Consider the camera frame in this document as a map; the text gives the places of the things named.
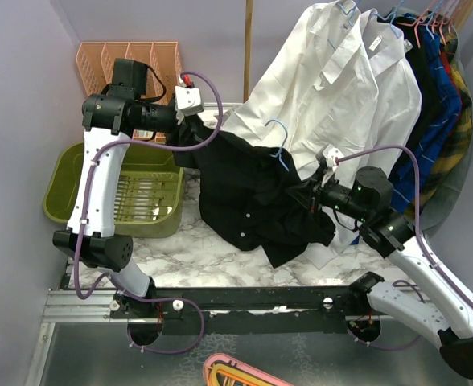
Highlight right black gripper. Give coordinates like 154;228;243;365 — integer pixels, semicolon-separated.
286;165;370;222

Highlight light blue hanger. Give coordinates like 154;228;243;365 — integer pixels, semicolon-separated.
265;118;290;172

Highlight black shirt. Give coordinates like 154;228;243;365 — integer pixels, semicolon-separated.
174;131;335;268
393;17;442;153

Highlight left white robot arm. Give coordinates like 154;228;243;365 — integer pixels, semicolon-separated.
52;59;178;318

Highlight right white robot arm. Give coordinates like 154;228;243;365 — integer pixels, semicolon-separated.
303;166;473;380

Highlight front white shirt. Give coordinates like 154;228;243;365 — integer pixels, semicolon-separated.
221;1;379;179

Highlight white shirt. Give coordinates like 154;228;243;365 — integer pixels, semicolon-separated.
304;9;422;269
221;1;379;179

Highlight yellow plaid shirt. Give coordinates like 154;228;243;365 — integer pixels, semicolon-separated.
413;27;473;208

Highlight blue plaid shirt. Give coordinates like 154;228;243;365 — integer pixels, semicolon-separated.
348;14;463;246

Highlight black hanging shirt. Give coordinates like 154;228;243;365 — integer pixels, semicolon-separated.
393;17;442;153

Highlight pink hanger stack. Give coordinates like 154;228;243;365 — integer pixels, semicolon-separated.
203;353;290;386

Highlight peach plastic file organizer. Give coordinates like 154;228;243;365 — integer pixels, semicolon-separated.
76;40;183;142

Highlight olive green plastic basin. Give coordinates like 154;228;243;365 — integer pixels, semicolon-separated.
43;143;185;238

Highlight wooden rack pole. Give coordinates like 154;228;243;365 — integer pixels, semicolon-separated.
243;0;253;102

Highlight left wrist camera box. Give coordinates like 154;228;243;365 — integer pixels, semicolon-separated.
175;86;204;118

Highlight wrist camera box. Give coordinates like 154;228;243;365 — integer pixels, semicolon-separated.
316;145;344;176
175;86;204;118

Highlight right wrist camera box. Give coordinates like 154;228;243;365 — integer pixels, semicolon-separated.
316;145;344;176

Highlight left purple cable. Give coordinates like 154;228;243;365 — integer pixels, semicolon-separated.
74;71;224;355

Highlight black mounting rail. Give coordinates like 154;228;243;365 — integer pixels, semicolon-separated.
110;284;372;335

